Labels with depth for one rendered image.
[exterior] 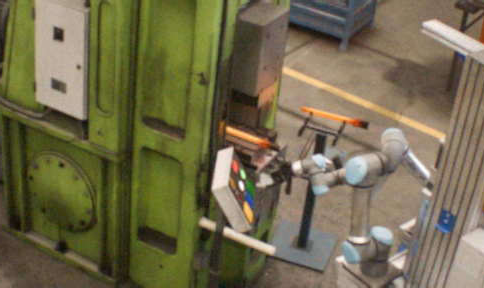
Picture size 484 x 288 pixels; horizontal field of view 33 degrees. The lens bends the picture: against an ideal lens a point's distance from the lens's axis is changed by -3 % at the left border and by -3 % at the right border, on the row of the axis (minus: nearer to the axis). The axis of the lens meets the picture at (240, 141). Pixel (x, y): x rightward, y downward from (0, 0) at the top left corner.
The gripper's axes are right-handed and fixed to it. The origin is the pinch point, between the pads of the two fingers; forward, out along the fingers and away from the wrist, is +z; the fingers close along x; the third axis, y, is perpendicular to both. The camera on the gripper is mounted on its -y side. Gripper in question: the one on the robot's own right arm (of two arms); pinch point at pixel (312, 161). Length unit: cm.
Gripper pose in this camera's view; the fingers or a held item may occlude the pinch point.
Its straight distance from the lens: 455.0
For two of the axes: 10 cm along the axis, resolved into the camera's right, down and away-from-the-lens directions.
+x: 4.8, -4.2, 7.7
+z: -8.7, -3.3, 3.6
